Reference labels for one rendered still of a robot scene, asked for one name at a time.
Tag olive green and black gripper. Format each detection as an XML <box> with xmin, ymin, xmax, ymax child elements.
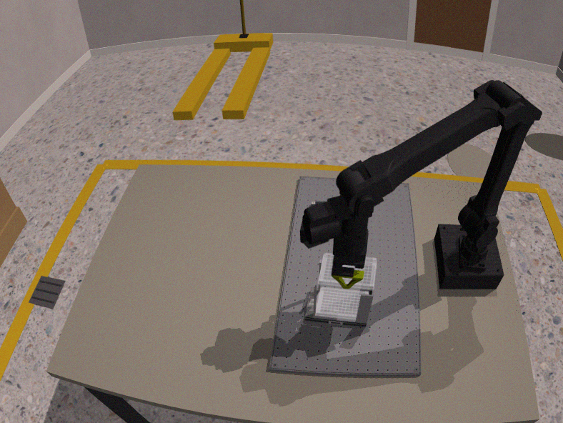
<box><xmin>332</xmin><ymin>229</ymin><xmax>369</xmax><ymax>289</ymax></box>

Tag white well plate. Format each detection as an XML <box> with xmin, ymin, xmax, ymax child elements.
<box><xmin>315</xmin><ymin>287</ymin><xmax>369</xmax><ymax>321</ymax></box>
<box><xmin>318</xmin><ymin>253</ymin><xmax>377</xmax><ymax>291</ymax></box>

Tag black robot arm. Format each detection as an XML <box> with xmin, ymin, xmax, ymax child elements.
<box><xmin>300</xmin><ymin>80</ymin><xmax>542</xmax><ymax>272</ymax></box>

